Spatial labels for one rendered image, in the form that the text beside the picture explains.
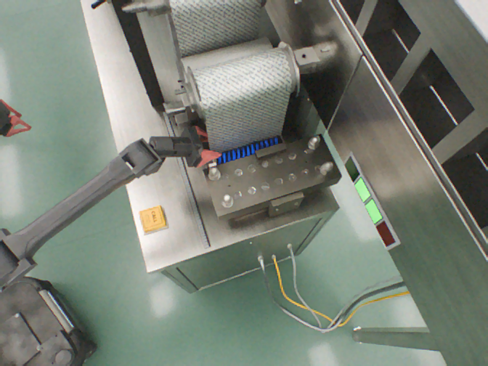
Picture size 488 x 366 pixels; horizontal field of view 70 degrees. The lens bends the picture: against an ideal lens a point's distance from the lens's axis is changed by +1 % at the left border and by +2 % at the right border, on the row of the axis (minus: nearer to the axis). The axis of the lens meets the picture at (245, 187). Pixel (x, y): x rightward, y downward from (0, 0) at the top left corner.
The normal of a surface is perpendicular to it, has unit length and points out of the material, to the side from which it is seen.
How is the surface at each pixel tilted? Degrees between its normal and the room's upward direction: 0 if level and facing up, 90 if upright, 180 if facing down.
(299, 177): 0
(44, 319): 0
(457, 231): 90
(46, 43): 0
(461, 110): 90
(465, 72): 90
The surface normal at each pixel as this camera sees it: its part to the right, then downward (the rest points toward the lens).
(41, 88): 0.02, -0.38
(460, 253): -0.94, 0.30
